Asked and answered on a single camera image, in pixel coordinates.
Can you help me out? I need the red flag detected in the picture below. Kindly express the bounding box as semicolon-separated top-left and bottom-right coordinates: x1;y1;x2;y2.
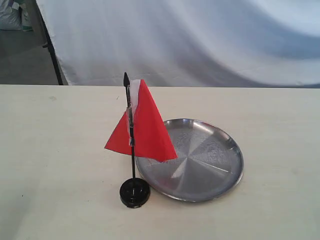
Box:
104;73;178;163

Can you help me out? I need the black round flag base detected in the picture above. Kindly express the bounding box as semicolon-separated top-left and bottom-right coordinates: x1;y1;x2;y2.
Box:
119;177;151;209

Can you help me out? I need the round silver metal plate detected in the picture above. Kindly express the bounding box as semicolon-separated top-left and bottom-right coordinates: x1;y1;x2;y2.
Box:
136;118;244;203

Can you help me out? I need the white backdrop cloth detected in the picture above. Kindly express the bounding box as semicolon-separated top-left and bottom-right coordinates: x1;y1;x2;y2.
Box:
37;0;320;88

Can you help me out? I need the black backdrop stand pole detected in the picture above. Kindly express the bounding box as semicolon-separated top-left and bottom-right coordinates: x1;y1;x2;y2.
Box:
35;1;64;86

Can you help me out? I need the white sack in background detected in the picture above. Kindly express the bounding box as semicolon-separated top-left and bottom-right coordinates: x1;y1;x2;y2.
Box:
0;0;33;32

